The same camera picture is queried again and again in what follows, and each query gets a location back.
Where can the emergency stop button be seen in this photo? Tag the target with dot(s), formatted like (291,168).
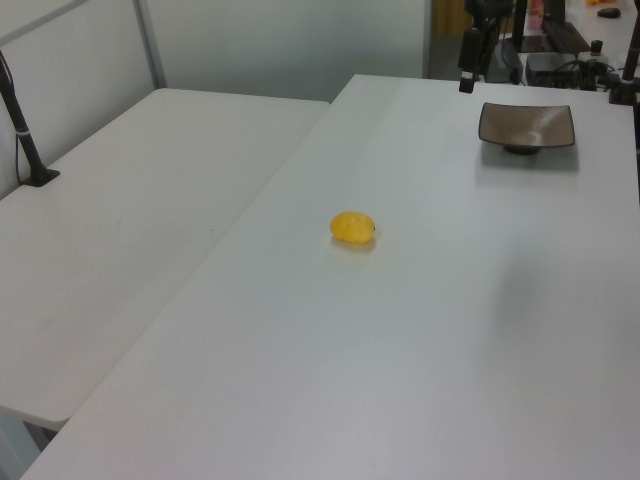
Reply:
(597,47)

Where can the yellow wooden panel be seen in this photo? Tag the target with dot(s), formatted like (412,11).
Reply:
(450,17)

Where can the black clamp camera stand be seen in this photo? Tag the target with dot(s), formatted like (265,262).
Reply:
(625,87)

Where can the brown square ceramic plate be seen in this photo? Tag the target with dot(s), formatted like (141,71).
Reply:
(520,125)

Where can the black sloped flat panel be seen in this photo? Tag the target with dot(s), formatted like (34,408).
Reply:
(567,39)

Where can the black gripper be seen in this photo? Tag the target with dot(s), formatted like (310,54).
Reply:
(492,9)

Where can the yellow lemon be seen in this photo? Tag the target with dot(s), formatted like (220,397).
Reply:
(352,227)

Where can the black computer mouse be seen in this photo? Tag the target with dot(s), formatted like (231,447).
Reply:
(609,12)

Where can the grey metal partition post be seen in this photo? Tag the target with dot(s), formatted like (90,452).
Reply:
(426,40)

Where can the pink red object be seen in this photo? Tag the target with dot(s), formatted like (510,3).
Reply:
(537,17)

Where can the black camera stand pole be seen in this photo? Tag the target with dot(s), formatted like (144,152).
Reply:
(22,140)

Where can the black vertical pole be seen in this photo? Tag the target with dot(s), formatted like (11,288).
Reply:
(520,25)

